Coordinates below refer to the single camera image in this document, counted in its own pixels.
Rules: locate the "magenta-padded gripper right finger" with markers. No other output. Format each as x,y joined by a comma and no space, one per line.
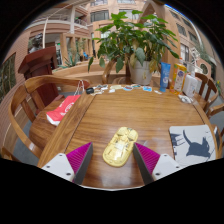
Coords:
165,165

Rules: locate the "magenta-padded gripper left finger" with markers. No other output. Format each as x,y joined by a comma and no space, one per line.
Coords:
58,165

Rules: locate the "yellow computer mouse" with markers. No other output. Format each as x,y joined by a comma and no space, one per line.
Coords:
120,146

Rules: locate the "white cat-print mouse pad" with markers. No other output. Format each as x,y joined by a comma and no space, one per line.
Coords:
193,145

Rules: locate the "red paper bag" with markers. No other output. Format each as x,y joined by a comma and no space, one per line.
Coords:
63,110

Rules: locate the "crumpled white wrapper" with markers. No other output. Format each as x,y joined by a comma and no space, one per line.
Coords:
185,98

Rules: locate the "small white card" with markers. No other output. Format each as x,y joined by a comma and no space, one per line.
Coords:
157,92

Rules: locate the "blue printed card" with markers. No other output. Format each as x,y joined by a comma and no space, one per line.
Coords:
147,89

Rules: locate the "small black key fob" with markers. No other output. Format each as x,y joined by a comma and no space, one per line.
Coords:
89,90

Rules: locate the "white pump bottle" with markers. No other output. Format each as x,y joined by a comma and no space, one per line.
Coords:
190,86

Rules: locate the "white packet pile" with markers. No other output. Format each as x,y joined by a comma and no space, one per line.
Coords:
100,89

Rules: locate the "yellow liquid soap bottle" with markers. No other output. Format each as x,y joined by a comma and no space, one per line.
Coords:
178,78

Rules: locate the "blue squeeze tube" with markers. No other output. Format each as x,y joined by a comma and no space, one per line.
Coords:
164,76

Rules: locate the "long wooden planter with plants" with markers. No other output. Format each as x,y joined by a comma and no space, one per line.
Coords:
80,70

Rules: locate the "dark red wooden lectern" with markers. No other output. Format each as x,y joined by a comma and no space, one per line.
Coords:
40,63

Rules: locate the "white abstract sculpture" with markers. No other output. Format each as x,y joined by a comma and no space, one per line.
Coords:
195,57

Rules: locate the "dark bust statue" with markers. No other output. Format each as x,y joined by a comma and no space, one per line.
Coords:
36,43

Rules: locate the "green plant in white pot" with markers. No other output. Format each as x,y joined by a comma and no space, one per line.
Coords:
136,40

